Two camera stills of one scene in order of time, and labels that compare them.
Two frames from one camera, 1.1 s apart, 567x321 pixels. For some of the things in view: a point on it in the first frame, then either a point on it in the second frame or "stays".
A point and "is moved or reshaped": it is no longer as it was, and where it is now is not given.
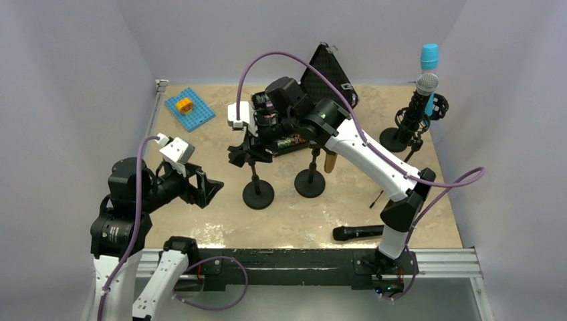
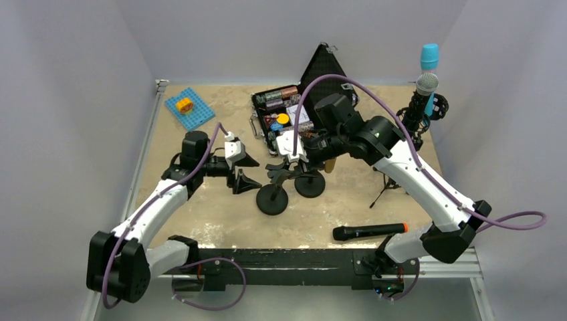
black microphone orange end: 343,233 stays
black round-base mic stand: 257,194 is moved or reshaped
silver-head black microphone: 426,84 stays
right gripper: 257,154 → 312,164
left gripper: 205,188 → 242,182
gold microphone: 329,162 stays
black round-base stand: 310,183 stays
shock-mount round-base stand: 406,132 stays
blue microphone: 428,61 stays
